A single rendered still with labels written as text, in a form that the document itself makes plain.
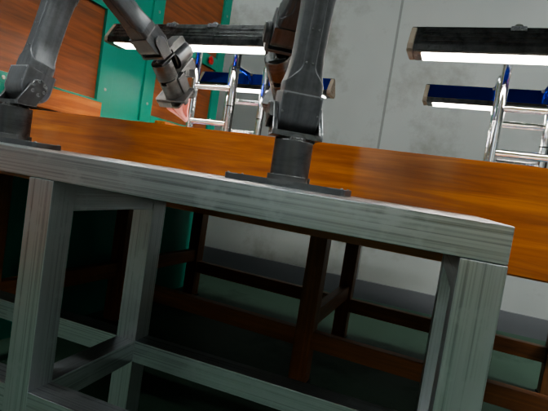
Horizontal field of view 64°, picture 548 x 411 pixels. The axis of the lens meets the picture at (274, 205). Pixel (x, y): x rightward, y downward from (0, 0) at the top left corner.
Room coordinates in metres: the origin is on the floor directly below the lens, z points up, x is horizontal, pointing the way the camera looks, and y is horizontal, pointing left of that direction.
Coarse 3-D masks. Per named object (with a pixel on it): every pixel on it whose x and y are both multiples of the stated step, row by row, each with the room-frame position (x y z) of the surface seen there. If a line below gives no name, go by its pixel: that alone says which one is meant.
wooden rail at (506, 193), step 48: (96, 144) 1.08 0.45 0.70; (144, 144) 1.03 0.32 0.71; (192, 144) 0.98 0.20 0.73; (240, 144) 0.94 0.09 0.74; (336, 144) 0.86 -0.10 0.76; (384, 192) 0.82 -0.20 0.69; (432, 192) 0.79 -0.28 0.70; (480, 192) 0.76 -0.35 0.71; (528, 192) 0.73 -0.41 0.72; (336, 240) 0.85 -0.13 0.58; (528, 240) 0.73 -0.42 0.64
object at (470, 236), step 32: (0, 160) 0.65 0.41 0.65; (32, 160) 0.63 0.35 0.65; (64, 160) 0.61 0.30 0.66; (96, 160) 0.59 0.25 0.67; (128, 192) 0.58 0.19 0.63; (160, 192) 0.56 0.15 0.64; (192, 192) 0.55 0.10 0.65; (224, 192) 0.53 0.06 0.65; (256, 192) 0.52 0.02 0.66; (288, 192) 0.51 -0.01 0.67; (288, 224) 0.51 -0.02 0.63; (320, 224) 0.49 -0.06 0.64; (352, 224) 0.48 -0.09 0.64; (384, 224) 0.47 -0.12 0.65; (416, 224) 0.46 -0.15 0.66; (448, 224) 0.45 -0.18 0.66; (480, 224) 0.44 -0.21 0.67; (480, 256) 0.44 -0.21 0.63
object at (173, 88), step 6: (162, 84) 1.24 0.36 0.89; (168, 84) 1.23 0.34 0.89; (174, 84) 1.24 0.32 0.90; (162, 90) 1.26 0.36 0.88; (168, 90) 1.24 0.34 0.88; (174, 90) 1.25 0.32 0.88; (180, 90) 1.26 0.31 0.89; (192, 90) 1.28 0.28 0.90; (162, 96) 1.28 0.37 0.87; (168, 96) 1.26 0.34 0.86; (174, 96) 1.26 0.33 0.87; (180, 96) 1.27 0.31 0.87; (186, 96) 1.26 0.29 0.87; (174, 102) 1.26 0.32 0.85; (180, 102) 1.25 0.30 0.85; (186, 102) 1.25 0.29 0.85
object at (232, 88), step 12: (168, 24) 1.41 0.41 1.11; (216, 24) 1.34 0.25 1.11; (240, 60) 1.50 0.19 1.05; (192, 84) 1.56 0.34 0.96; (204, 84) 1.54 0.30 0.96; (216, 84) 1.53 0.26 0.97; (228, 96) 1.50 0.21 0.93; (192, 108) 1.56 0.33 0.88; (228, 108) 1.50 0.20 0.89; (192, 120) 1.55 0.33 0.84; (204, 120) 1.53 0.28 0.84; (216, 120) 1.52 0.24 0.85; (228, 120) 1.50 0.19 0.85
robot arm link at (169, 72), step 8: (168, 56) 1.22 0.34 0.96; (152, 64) 1.21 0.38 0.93; (160, 64) 1.19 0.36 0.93; (168, 64) 1.20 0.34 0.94; (176, 64) 1.25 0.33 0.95; (160, 72) 1.20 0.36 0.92; (168, 72) 1.21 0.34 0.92; (176, 72) 1.24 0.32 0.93; (160, 80) 1.22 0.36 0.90; (168, 80) 1.22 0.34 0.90
